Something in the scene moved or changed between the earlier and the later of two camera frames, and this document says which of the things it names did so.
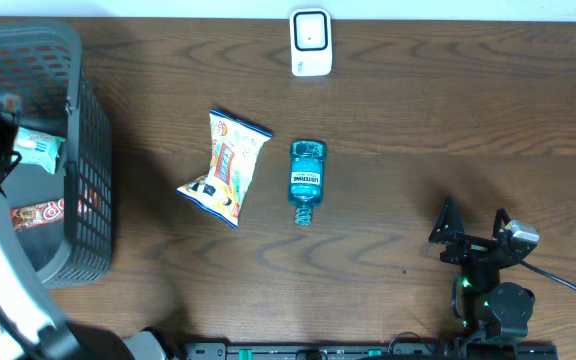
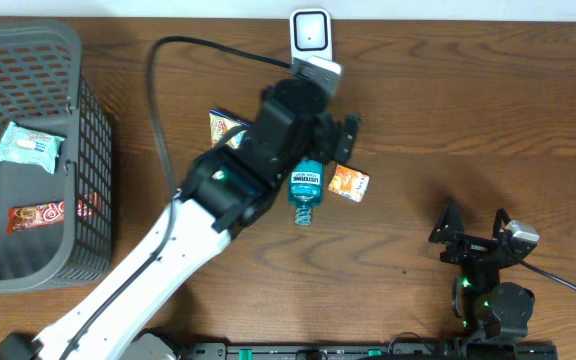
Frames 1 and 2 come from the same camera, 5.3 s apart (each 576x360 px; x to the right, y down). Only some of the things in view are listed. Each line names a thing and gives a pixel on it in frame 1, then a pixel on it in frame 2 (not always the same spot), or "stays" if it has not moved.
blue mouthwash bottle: x=307 y=172 stays
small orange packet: x=11 y=103 to x=349 y=183
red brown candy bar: x=30 y=216 stays
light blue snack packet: x=37 y=149 stays
